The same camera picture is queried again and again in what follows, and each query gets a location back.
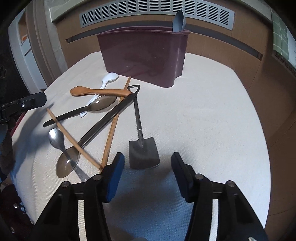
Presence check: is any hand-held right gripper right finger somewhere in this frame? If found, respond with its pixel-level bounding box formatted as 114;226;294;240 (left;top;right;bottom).
171;152;270;241

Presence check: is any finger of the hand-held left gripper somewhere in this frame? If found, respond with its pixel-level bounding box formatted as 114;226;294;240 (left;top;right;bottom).
0;92;47;118

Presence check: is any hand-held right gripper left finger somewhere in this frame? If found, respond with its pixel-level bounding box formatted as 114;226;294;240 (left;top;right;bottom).
35;152;125;241

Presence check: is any black shovel-shaped spoon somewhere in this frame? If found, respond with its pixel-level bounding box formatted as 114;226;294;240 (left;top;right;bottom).
127;84;162;170

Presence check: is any wooden chopstick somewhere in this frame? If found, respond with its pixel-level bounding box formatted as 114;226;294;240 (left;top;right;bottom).
46;108;104;169
101;76;132;171

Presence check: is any large black-handled translucent spoon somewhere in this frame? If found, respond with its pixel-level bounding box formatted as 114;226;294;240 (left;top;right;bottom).
55;94;137;178

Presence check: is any wooden spoon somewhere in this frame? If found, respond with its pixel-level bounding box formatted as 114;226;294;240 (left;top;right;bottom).
70;86;132;97

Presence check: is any maroon plastic utensil holder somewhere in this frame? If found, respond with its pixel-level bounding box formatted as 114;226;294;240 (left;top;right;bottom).
96;27;192;88

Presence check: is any metal spoon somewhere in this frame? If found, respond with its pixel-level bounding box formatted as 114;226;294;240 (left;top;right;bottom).
48;128;90;182

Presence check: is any white tablecloth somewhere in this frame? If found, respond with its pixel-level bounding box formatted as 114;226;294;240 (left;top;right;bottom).
10;51;272;241

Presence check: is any white plastic spoon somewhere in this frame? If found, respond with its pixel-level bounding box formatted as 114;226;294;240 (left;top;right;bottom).
80;72;119;117

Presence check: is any blue-grey plastic spoon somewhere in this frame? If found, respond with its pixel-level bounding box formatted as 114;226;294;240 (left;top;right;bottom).
173;10;185;32

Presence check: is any green tiled panel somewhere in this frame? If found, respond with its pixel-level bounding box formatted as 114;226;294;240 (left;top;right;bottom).
271;10;290;57

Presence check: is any white door frame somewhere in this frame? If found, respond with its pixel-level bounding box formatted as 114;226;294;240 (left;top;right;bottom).
8;9;50;92

